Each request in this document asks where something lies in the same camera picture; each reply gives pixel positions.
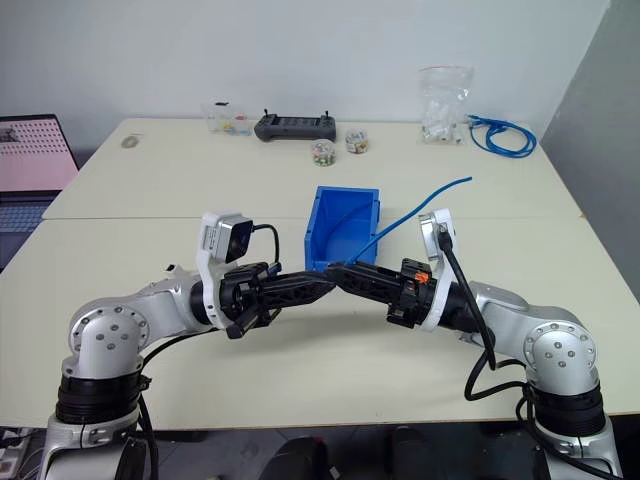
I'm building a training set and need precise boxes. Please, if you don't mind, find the black handheld controller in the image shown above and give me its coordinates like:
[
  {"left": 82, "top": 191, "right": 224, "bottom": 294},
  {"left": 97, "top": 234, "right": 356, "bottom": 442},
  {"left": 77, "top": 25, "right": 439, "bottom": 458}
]
[{"left": 253, "top": 108, "right": 339, "bottom": 144}]

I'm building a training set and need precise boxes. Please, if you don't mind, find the clear bag of white couplers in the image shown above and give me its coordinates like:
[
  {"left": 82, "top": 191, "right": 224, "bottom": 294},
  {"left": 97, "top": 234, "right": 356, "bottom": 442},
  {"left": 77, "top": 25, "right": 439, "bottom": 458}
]
[{"left": 417, "top": 64, "right": 476, "bottom": 148}]

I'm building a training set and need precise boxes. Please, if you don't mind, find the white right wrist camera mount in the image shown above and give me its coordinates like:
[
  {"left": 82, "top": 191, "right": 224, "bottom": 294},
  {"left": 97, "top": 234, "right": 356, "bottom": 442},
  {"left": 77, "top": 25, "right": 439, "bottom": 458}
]
[{"left": 417, "top": 207, "right": 459, "bottom": 333}]

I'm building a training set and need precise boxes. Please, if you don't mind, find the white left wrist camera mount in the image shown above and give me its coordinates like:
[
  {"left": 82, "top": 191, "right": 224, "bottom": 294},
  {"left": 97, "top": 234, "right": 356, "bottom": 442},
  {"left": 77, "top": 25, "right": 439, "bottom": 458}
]
[{"left": 195, "top": 210, "right": 255, "bottom": 331}]

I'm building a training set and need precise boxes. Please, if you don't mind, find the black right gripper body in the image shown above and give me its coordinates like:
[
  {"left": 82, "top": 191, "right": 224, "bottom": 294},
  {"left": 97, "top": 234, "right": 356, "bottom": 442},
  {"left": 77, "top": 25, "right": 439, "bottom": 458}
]
[{"left": 386, "top": 257, "right": 434, "bottom": 330}]

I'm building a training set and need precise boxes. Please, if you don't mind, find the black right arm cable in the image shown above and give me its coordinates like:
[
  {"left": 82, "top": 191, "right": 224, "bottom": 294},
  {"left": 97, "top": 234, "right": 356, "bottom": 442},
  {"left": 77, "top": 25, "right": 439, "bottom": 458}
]
[{"left": 437, "top": 223, "right": 532, "bottom": 403}]

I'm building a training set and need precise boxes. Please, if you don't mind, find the white power strip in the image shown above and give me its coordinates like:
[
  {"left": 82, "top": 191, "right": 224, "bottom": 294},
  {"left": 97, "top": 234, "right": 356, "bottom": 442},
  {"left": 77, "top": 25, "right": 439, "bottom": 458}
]
[{"left": 0, "top": 425, "right": 32, "bottom": 477}]

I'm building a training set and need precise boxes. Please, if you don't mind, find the blue cable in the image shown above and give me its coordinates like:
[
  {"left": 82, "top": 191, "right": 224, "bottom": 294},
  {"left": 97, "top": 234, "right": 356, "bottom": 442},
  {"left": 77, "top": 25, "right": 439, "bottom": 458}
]
[
  {"left": 465, "top": 113, "right": 539, "bottom": 161},
  {"left": 342, "top": 174, "right": 474, "bottom": 266}
]

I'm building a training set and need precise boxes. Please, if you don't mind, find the clear jar of colourful bits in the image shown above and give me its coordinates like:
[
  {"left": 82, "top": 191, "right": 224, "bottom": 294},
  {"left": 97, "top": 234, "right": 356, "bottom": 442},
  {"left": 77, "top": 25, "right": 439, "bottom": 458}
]
[
  {"left": 310, "top": 138, "right": 337, "bottom": 169},
  {"left": 344, "top": 126, "right": 371, "bottom": 156}
]

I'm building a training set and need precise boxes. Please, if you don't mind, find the clear plastic box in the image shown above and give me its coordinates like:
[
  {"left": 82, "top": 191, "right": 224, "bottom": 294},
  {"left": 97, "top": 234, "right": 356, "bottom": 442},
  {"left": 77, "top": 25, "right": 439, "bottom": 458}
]
[{"left": 201, "top": 99, "right": 252, "bottom": 138}]

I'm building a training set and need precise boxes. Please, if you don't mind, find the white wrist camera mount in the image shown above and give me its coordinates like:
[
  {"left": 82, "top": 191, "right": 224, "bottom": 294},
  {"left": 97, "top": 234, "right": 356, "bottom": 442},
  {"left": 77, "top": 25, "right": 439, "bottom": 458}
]
[
  {"left": 195, "top": 210, "right": 255, "bottom": 331},
  {"left": 417, "top": 207, "right": 459, "bottom": 333}
]

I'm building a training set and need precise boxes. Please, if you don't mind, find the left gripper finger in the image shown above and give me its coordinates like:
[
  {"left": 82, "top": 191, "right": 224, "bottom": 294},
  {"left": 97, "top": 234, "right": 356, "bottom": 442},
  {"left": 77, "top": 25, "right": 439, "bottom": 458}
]
[
  {"left": 259, "top": 269, "right": 335, "bottom": 294},
  {"left": 264, "top": 279, "right": 338, "bottom": 310}
]

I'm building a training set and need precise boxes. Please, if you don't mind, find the dark rounded shape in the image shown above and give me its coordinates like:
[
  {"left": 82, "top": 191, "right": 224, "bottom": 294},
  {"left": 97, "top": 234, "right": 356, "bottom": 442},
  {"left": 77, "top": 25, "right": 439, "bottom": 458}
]
[{"left": 271, "top": 434, "right": 332, "bottom": 480}]

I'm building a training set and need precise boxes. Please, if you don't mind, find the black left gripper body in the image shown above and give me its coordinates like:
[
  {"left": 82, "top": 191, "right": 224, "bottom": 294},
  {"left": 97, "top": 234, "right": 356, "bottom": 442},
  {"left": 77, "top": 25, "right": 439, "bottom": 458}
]
[{"left": 218, "top": 262, "right": 275, "bottom": 341}]

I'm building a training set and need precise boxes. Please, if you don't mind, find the coiled blue cable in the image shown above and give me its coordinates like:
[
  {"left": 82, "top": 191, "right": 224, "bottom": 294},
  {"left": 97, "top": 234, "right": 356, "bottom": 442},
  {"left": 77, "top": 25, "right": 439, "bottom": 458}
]
[{"left": 465, "top": 113, "right": 539, "bottom": 161}]

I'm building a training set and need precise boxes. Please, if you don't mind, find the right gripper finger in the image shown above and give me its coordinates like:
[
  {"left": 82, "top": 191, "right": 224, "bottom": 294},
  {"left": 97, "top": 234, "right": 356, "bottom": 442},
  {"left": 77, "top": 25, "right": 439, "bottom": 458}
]
[
  {"left": 324, "top": 263, "right": 403, "bottom": 288},
  {"left": 333, "top": 277, "right": 402, "bottom": 309}
]

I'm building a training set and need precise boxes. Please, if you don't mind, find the blue plastic bin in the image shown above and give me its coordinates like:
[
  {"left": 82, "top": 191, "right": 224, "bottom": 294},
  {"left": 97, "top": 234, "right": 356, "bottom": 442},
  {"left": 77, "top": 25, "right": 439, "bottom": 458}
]
[{"left": 301, "top": 185, "right": 384, "bottom": 274}]

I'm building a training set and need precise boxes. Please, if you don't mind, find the laptop with pink screen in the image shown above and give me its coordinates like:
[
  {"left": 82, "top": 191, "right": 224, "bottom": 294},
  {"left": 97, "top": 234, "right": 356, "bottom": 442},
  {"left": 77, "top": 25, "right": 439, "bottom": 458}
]
[{"left": 0, "top": 114, "right": 81, "bottom": 272}]

